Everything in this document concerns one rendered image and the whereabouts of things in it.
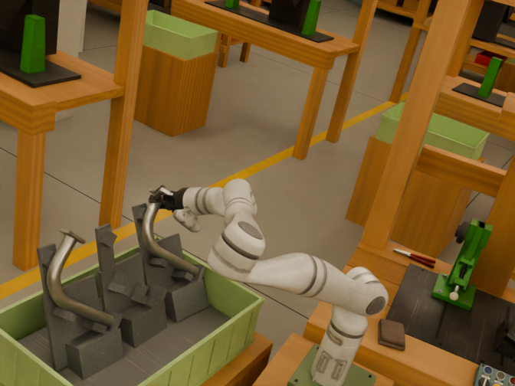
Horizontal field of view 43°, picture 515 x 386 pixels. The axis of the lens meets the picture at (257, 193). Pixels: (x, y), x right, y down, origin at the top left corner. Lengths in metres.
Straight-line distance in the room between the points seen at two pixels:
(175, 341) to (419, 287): 0.87
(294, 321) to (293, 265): 2.05
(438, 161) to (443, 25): 0.49
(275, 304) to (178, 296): 1.67
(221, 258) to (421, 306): 1.03
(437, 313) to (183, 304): 0.81
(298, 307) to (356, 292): 2.02
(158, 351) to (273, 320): 1.65
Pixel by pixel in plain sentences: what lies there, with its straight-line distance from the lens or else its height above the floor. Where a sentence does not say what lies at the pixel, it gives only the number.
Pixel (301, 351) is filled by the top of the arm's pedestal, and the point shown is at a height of 0.85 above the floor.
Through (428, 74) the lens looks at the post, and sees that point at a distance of 2.22.
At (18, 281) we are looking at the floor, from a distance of 3.44.
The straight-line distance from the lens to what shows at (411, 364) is 1.94.
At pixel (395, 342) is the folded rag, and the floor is 0.92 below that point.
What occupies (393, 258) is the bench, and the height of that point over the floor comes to 0.88.
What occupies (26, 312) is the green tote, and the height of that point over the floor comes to 0.92.
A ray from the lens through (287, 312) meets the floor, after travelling 3.49.
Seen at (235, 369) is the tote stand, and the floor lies 0.79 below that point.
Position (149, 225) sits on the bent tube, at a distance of 1.82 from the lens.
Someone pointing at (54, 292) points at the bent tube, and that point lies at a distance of 1.60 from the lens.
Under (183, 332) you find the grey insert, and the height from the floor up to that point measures 0.85.
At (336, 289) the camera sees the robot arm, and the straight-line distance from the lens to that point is 1.49.
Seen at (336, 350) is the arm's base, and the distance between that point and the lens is 1.69.
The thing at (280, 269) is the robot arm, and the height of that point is 1.30.
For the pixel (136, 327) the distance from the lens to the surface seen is 1.79.
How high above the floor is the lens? 2.05
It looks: 27 degrees down
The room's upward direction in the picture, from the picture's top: 13 degrees clockwise
